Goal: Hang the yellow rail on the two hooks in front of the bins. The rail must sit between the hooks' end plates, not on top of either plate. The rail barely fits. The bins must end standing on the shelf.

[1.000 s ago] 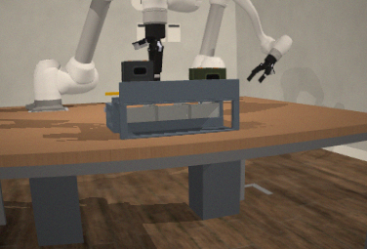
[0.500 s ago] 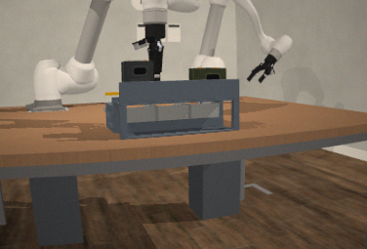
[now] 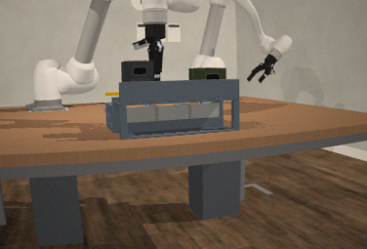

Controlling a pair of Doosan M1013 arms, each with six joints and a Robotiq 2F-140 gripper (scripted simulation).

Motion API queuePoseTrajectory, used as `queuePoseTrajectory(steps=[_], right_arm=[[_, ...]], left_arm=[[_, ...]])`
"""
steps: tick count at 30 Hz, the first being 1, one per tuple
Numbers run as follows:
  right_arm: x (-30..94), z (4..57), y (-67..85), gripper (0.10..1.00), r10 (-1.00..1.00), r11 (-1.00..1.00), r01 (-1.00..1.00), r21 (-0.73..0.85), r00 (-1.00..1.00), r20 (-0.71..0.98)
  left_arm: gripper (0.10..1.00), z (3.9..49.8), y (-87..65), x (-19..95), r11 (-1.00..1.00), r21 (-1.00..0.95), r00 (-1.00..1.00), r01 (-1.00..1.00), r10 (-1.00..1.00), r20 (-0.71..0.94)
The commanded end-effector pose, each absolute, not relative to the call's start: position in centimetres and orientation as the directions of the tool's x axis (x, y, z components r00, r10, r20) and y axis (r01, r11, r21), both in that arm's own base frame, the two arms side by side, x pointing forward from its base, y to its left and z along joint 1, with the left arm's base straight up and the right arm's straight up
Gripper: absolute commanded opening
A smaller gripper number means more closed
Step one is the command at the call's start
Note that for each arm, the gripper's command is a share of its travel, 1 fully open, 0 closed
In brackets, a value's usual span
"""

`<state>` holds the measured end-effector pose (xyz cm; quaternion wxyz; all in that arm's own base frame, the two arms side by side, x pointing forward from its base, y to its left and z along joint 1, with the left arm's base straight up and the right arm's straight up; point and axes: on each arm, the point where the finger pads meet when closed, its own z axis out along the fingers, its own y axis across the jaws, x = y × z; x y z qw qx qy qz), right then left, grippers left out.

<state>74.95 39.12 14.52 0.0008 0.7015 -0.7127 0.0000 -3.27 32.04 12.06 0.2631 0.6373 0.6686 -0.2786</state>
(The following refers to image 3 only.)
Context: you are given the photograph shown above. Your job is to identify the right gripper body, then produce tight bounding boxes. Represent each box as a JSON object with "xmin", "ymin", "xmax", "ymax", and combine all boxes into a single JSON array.
[{"xmin": 145, "ymin": 23, "xmax": 166, "ymax": 53}]

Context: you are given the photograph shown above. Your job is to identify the dark green case with orange latches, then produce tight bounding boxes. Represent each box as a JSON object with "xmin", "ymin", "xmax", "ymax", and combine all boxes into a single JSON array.
[{"xmin": 188, "ymin": 67, "xmax": 226, "ymax": 80}]

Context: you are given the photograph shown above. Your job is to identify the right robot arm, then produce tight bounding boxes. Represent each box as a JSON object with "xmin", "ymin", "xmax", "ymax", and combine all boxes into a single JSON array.
[{"xmin": 25, "ymin": 0, "xmax": 202, "ymax": 111}]

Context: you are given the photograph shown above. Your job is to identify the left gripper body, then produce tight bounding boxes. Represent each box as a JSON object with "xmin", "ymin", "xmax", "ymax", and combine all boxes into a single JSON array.
[{"xmin": 262, "ymin": 55, "xmax": 276, "ymax": 69}]

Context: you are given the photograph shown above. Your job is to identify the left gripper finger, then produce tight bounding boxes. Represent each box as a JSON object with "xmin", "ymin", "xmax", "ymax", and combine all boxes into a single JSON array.
[
  {"xmin": 258, "ymin": 63, "xmax": 273, "ymax": 83},
  {"xmin": 247, "ymin": 63, "xmax": 265, "ymax": 82}
]

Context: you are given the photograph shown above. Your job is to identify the grey rectangular rack frame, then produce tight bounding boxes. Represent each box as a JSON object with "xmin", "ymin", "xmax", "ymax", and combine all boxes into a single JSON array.
[{"xmin": 103, "ymin": 79, "xmax": 239, "ymax": 140}]

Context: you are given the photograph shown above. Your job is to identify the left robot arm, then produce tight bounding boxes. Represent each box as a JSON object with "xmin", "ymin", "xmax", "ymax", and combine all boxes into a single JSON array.
[{"xmin": 190, "ymin": 0, "xmax": 292, "ymax": 68}]

